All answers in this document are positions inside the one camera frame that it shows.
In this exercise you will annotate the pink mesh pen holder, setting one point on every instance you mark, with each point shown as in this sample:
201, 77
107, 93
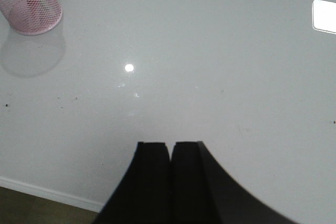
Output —
50, 15

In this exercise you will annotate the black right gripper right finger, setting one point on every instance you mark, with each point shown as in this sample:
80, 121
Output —
203, 192

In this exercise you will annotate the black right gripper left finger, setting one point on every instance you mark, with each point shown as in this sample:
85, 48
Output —
143, 195

